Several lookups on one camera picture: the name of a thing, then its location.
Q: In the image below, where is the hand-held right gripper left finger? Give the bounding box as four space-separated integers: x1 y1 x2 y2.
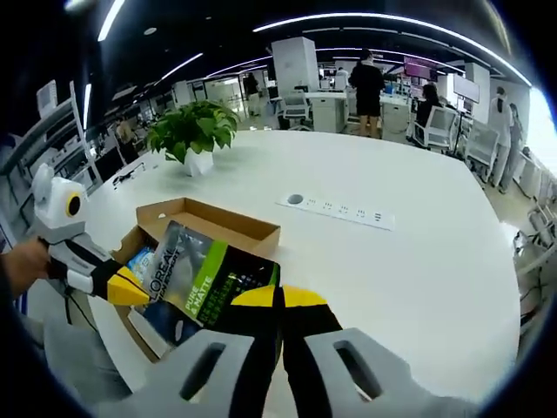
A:
93 285 283 418

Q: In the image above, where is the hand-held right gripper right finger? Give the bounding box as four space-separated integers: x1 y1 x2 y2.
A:
281 283 480 418

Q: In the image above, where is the large blue wet wipes pack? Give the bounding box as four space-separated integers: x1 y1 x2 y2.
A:
125 246 158 284

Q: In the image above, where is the black green soft pouch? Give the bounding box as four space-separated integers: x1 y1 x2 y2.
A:
142 219 280 349

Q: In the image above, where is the brown cardboard shoe box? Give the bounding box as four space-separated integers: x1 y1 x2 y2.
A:
108 196 282 363

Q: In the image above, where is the person's left hand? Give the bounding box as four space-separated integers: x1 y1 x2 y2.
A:
0 239 51 284

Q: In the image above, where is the grey metal shelf rack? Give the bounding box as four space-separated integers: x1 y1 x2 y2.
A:
0 80 102 206

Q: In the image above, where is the shelf tube light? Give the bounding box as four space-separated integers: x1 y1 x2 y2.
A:
82 83 92 130

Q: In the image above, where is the white ribbed plastic bin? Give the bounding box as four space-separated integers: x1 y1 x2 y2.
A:
37 80 60 118

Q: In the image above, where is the white table socket strip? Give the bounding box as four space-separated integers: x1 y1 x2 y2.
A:
275 193 396 231

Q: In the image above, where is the green potted plant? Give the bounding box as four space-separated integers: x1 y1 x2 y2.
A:
145 98 240 178

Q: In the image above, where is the long ceiling light strip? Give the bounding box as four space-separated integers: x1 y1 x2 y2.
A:
252 11 534 86
97 0 127 43
163 51 205 78

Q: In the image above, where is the white office cabinet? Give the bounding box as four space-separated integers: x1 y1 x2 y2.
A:
311 93 349 134

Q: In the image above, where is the white office chair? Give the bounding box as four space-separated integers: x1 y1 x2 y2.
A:
282 90 312 130
411 106 458 152
463 119 500 175

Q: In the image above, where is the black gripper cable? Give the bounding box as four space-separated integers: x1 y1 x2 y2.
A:
63 283 99 332

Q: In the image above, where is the purple wall screen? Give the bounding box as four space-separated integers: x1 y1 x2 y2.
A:
403 55 439 82

